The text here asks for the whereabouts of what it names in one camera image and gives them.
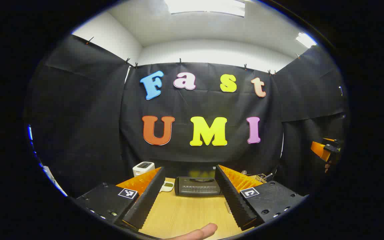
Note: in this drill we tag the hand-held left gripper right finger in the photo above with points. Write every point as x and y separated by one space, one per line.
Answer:
233 200

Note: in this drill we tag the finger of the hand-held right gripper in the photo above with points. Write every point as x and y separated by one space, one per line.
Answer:
319 150

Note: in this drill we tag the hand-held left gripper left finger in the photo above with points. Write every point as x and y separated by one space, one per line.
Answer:
147 200

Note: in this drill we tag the black electric oven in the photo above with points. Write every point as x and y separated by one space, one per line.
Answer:
197 186

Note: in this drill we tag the white divided snack plate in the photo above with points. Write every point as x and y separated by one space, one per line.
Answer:
167 186

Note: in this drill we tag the white toaster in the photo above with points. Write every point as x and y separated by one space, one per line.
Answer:
142 168

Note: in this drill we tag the black backdrop cloth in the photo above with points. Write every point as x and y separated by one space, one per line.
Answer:
208 156

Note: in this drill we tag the ceiling light panel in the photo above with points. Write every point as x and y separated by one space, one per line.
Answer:
208 7
306 40

